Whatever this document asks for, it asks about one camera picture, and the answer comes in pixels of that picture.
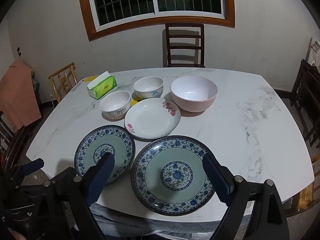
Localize small blue floral plate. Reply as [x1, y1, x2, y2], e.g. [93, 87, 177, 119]
[74, 125, 136, 185]

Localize large blue floral plate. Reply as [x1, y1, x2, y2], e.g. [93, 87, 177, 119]
[131, 135, 215, 216]

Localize white bowl with lettering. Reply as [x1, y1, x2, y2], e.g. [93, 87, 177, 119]
[99, 90, 131, 120]

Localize white plate pink flowers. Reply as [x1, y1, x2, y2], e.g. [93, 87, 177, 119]
[124, 98, 181, 140]

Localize pink large bowl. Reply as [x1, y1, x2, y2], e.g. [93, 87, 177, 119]
[170, 76, 218, 113]

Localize white bowl blue dolphin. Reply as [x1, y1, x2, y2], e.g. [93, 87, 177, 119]
[133, 76, 164, 99]

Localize dark chair at left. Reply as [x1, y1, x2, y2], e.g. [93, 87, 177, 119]
[1, 112, 32, 173]

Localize pink cloth on chair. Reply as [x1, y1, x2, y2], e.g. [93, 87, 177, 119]
[1, 60, 41, 132]

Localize yellow warning sticker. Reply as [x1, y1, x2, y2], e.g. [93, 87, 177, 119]
[131, 98, 142, 106]

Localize green tissue pack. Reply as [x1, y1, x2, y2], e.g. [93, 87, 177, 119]
[87, 71, 118, 100]

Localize bamboo chair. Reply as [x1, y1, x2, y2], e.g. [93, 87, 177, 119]
[48, 62, 78, 103]

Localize dark wooden furniture right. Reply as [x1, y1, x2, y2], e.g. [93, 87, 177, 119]
[290, 59, 319, 146]

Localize dark wooden chair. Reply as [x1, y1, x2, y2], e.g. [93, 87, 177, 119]
[165, 23, 205, 68]

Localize window with wooden frame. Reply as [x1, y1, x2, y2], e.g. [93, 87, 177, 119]
[79, 0, 235, 41]

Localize newspaper on wall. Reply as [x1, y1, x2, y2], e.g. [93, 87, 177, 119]
[306, 36, 320, 68]

